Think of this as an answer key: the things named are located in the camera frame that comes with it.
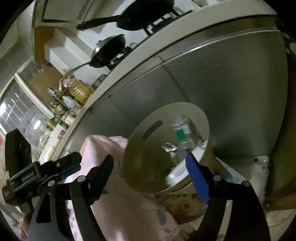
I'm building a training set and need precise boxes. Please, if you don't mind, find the clear bottle green label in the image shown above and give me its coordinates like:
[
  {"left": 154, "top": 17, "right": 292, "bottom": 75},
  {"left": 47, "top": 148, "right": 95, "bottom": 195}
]
[{"left": 171, "top": 115, "right": 199, "bottom": 161}]

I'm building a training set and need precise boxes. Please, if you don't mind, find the clear plastic container white label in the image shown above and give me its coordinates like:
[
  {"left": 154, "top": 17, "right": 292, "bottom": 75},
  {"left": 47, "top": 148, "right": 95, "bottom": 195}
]
[{"left": 162, "top": 141, "right": 208, "bottom": 187}]

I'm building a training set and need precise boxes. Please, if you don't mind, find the barred kitchen window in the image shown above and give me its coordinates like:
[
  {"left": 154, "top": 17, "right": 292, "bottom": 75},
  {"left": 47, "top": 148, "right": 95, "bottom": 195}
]
[{"left": 1, "top": 79, "right": 51, "bottom": 151}]

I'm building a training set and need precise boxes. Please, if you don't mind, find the beige trash bin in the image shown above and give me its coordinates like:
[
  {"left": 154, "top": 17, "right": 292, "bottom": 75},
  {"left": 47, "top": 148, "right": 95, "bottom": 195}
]
[{"left": 122, "top": 102, "right": 233, "bottom": 195}]

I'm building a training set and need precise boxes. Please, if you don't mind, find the pink floral tablecloth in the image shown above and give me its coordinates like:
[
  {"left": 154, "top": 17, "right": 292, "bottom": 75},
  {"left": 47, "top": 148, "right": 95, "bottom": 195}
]
[{"left": 66, "top": 135, "right": 187, "bottom": 240}]

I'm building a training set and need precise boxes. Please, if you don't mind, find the white plastic jug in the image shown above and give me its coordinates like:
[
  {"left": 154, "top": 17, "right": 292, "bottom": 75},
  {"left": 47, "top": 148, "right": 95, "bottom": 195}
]
[{"left": 62, "top": 96, "right": 76, "bottom": 109}]

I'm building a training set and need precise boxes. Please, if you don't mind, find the large yellow oil bottle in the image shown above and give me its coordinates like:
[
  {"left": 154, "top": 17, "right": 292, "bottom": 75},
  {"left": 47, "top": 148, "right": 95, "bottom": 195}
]
[{"left": 68, "top": 80, "right": 94, "bottom": 104}]

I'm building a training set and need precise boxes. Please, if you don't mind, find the steel wok with lid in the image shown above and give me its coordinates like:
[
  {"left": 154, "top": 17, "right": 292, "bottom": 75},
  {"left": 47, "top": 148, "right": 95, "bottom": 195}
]
[{"left": 65, "top": 34, "right": 126, "bottom": 76}]

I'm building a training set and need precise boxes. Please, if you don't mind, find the range hood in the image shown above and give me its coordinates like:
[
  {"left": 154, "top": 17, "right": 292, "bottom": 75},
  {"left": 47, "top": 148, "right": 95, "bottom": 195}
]
[{"left": 41, "top": 0, "right": 103, "bottom": 24}]

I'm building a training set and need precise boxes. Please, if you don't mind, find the gas stove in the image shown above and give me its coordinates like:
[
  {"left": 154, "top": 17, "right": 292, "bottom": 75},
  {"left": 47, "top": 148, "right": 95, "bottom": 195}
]
[{"left": 110, "top": 8, "right": 193, "bottom": 68}]

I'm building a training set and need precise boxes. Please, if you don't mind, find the black frying pan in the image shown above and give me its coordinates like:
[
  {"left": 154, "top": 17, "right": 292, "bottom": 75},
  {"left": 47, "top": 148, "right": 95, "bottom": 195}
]
[{"left": 76, "top": 0, "right": 175, "bottom": 31}]

